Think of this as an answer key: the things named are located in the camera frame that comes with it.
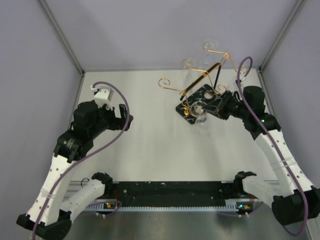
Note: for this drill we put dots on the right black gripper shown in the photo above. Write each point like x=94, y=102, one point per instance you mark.
x=219, y=109

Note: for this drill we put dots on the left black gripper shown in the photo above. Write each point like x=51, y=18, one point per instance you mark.
x=117, y=123

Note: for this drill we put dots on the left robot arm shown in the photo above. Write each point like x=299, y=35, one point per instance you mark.
x=51, y=216

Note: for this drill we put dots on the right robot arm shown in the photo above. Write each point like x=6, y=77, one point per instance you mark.
x=295, y=198

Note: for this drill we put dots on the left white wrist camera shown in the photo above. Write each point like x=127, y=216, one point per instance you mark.
x=102, y=96

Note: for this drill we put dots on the gold wire glass rack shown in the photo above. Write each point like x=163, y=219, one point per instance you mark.
x=212, y=74

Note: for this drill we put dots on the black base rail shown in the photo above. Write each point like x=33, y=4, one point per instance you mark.
x=171, y=194

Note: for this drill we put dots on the white cable duct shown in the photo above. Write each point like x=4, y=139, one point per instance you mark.
x=239, y=207

